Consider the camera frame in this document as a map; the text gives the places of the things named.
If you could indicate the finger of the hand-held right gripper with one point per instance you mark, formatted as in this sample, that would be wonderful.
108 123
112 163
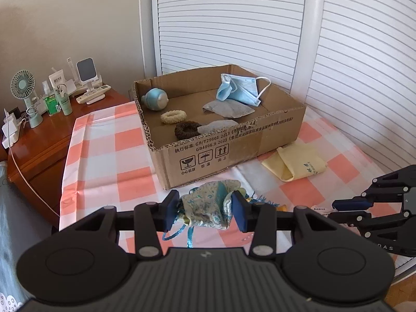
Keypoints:
349 204
373 221

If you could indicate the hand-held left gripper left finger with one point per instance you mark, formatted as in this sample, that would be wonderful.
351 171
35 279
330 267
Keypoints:
170 213

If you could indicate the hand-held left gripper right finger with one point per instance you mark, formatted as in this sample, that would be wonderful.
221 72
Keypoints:
240 213

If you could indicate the blue embroidered tassel sachet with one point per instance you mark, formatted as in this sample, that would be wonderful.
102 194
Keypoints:
208 204

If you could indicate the brown cardboard box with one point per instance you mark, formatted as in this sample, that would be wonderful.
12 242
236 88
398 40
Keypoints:
260 139

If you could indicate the brown knitted scrunchie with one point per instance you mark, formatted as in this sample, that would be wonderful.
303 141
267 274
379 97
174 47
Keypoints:
182 133

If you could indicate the grey fabric pouch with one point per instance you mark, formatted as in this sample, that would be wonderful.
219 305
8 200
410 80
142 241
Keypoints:
227 109
217 126

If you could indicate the cream knitted scrunchie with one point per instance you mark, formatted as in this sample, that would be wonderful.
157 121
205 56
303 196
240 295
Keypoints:
167 118

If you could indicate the blue face mask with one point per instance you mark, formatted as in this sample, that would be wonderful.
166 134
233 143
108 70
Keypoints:
243 89

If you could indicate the yellow cloth pouch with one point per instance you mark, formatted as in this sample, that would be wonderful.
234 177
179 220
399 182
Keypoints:
302 162

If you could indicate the pink checkered tablecloth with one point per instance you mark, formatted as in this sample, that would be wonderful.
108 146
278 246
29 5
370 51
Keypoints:
107 156

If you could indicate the blue round plush toy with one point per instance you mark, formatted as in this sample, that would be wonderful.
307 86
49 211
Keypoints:
154 99

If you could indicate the white louvered door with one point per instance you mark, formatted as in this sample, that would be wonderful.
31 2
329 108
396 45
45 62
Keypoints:
364 71
227 22

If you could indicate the wooden nightstand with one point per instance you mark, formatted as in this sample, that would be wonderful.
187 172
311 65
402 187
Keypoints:
48 149

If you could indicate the white remote control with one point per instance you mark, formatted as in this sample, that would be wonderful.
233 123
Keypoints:
92 95

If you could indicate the grey bedding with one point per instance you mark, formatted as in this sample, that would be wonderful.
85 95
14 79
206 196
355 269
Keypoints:
19 234

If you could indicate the green squeeze tube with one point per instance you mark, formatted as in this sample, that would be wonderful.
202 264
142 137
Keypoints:
65 101

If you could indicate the green bottle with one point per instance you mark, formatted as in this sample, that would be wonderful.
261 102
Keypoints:
51 104

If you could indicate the white phone stand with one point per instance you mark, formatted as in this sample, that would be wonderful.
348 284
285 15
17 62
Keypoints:
86 71

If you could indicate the white squeeze tube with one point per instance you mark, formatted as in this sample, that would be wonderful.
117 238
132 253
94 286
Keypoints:
58 78

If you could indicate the white electric toothbrush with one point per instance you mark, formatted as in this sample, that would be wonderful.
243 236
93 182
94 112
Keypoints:
70 68

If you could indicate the white charger block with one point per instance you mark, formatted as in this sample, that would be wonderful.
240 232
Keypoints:
9 130

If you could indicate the green desk fan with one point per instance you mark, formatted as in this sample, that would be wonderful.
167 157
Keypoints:
23 84

